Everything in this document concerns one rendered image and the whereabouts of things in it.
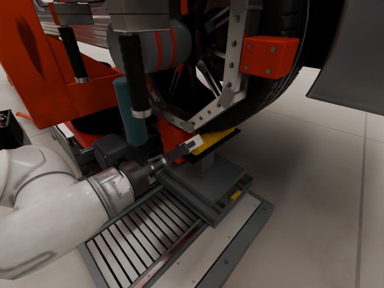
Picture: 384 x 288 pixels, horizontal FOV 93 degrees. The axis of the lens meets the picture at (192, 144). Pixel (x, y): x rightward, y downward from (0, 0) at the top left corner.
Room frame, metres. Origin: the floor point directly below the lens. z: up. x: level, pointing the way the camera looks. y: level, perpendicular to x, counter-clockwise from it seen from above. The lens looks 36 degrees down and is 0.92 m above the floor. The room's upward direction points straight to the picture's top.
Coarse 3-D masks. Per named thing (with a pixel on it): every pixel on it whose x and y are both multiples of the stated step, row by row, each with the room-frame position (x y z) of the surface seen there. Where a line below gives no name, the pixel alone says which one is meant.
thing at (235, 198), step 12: (168, 180) 0.73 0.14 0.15; (240, 180) 0.70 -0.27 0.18; (252, 180) 0.71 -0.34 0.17; (180, 192) 0.63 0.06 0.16; (228, 192) 0.64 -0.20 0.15; (240, 192) 0.61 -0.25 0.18; (192, 204) 0.57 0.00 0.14; (204, 204) 0.56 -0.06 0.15; (216, 204) 0.55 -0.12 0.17; (228, 204) 0.56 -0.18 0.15; (204, 216) 0.51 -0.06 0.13; (216, 216) 0.50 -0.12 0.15
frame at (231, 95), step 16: (240, 0) 0.44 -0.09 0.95; (256, 0) 0.46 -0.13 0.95; (240, 16) 0.44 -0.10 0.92; (256, 16) 0.47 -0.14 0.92; (240, 32) 0.44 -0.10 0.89; (256, 32) 0.47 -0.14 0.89; (240, 48) 0.44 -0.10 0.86; (224, 80) 0.46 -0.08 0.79; (240, 80) 0.45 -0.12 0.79; (160, 96) 0.74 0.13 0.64; (224, 96) 0.45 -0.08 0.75; (240, 96) 0.46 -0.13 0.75; (160, 112) 0.66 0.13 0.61; (176, 112) 0.66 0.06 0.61; (208, 112) 0.50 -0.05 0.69; (192, 128) 0.53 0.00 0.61
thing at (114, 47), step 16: (112, 32) 0.53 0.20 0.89; (144, 32) 0.52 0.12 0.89; (160, 32) 0.54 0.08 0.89; (176, 32) 0.58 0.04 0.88; (112, 48) 0.54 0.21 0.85; (144, 48) 0.50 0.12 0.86; (160, 48) 0.53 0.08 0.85; (176, 48) 0.57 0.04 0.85; (144, 64) 0.51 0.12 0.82; (160, 64) 0.54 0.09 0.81; (176, 64) 0.59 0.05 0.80
